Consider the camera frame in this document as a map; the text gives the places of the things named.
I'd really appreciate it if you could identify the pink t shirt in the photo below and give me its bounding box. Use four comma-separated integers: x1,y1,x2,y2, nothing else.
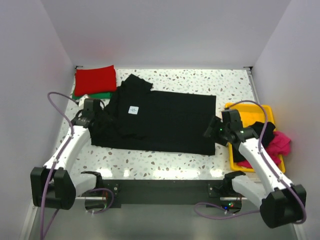
236,131,291,168

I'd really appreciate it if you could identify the green folded t shirt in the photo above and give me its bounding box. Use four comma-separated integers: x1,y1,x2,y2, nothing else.
72,92,113,100

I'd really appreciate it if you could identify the yellow plastic bin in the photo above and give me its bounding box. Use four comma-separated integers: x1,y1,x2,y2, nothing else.
224,102,286,173

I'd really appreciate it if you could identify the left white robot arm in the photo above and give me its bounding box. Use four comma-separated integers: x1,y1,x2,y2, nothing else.
30,98,103,210

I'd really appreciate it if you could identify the red folded t shirt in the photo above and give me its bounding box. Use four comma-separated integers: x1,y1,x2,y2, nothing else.
74,65,117,97

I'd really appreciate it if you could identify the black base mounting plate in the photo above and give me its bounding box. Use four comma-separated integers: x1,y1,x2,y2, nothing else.
84,178,243,213

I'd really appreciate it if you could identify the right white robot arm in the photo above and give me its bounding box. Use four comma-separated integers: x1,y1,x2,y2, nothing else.
204,109,307,229

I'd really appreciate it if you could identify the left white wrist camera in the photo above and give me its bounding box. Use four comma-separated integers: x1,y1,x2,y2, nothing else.
78,94,90,107

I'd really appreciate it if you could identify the black t shirt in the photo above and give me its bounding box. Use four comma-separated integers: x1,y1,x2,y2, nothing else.
89,74,216,156
232,121,276,163

